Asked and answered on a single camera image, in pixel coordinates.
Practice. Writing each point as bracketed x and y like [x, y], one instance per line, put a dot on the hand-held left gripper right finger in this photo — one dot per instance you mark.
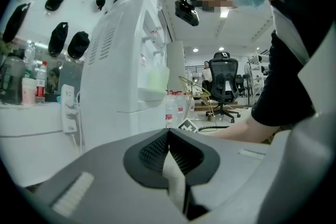
[236, 178]

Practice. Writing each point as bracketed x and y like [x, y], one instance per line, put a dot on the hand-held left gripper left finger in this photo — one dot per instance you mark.
[105, 178]

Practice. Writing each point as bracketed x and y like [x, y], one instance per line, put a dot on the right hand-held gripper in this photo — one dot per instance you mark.
[187, 126]

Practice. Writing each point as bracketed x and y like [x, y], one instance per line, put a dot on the white water dispenser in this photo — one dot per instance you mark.
[110, 86]

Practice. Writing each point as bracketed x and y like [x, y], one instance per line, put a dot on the person's right forearm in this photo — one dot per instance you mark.
[244, 131]

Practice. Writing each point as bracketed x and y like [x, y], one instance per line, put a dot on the bottles with red labels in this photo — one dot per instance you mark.
[170, 112]

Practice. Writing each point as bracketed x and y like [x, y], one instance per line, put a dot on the white drip tray grille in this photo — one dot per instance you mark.
[152, 94]

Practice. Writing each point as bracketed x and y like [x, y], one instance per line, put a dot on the green plastic cup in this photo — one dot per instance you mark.
[158, 78]

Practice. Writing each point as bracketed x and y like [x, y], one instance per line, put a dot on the black office chair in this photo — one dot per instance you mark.
[223, 73]
[240, 84]

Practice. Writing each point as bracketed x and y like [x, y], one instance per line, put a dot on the white power strip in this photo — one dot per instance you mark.
[68, 112]

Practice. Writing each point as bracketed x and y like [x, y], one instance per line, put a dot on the white metal rack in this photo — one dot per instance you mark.
[256, 78]

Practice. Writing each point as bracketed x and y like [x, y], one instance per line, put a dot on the person's black shirt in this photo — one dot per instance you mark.
[283, 86]

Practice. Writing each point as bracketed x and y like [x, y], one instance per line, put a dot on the red label plastic bottle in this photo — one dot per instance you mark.
[40, 86]

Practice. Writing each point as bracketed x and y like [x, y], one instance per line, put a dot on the stack of paper cups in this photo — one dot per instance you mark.
[28, 91]

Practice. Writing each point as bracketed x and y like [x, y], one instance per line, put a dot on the dark grey large bottle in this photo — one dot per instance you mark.
[11, 78]

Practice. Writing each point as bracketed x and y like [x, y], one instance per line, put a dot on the clear plastic bottle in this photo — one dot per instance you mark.
[30, 57]

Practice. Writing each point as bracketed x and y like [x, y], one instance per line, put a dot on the group of black hanging bags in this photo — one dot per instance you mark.
[59, 36]

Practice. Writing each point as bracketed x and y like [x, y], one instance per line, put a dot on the black head camera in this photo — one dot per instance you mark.
[187, 13]

